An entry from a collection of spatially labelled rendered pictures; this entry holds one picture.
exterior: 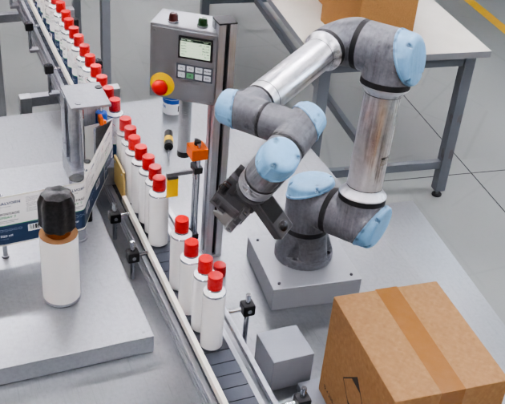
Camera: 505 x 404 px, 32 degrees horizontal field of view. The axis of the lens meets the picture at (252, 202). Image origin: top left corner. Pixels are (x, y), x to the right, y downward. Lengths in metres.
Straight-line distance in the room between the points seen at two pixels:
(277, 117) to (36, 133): 1.35
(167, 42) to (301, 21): 1.94
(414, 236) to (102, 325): 0.96
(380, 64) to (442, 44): 1.97
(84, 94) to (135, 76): 2.67
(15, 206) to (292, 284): 0.71
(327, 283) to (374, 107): 0.48
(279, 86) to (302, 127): 0.16
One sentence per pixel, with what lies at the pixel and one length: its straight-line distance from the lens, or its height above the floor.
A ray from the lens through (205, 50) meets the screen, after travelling 2.06.
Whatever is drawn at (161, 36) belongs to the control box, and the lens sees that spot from 2.08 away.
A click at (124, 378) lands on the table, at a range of 2.04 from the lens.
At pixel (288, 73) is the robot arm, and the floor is 1.49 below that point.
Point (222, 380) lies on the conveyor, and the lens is 1.97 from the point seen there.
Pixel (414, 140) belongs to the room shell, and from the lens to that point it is 4.76.
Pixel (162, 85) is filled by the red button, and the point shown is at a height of 1.34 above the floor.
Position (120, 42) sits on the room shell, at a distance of 5.56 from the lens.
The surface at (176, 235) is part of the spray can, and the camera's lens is 2.08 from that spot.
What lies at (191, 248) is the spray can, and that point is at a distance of 1.99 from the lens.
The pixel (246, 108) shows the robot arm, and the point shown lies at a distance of 1.74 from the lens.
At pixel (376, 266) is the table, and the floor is 0.83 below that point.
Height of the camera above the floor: 2.29
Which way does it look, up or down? 34 degrees down
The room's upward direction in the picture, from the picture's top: 5 degrees clockwise
